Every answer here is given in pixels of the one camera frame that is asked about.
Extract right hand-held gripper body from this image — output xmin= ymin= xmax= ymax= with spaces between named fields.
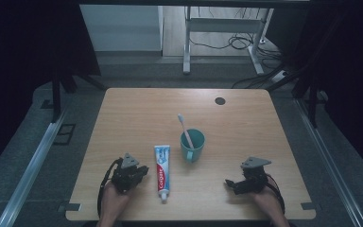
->
xmin=239 ymin=156 xmax=272 ymax=194

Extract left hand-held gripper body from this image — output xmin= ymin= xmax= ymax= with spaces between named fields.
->
xmin=110 ymin=152 xmax=144 ymax=195

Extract teal cup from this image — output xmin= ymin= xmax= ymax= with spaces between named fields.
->
xmin=179 ymin=128 xmax=206 ymax=164

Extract pink toothbrush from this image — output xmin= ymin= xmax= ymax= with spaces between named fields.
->
xmin=177 ymin=113 xmax=196 ymax=150

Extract white toothpaste tube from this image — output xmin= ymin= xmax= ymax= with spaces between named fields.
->
xmin=153 ymin=144 xmax=171 ymax=204

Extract black stand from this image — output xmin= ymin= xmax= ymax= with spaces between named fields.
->
xmin=266 ymin=64 xmax=329 ymax=129
xmin=50 ymin=70 xmax=108 ymax=125

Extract white power strip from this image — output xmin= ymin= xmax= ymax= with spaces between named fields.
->
xmin=269 ymin=69 xmax=289 ymax=84

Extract dark curtain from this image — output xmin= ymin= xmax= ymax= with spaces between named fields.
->
xmin=264 ymin=0 xmax=363 ymax=185
xmin=0 ymin=0 xmax=102 ymax=183

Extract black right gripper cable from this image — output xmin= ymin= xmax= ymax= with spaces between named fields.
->
xmin=266 ymin=173 xmax=286 ymax=216

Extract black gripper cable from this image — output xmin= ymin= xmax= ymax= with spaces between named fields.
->
xmin=266 ymin=173 xmax=286 ymax=216
xmin=95 ymin=157 xmax=123 ymax=220

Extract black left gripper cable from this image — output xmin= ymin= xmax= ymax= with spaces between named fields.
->
xmin=95 ymin=157 xmax=123 ymax=220

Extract metal floor rail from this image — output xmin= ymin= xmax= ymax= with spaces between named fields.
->
xmin=294 ymin=97 xmax=360 ymax=227
xmin=0 ymin=108 xmax=70 ymax=227

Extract black floor socket frame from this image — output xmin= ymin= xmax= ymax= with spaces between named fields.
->
xmin=52 ymin=123 xmax=77 ymax=147

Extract white desk frame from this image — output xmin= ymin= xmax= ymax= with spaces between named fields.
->
xmin=182 ymin=6 xmax=275 ymax=76

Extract black floor cable bundle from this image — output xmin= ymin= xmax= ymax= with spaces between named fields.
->
xmin=188 ymin=8 xmax=285 ymax=69

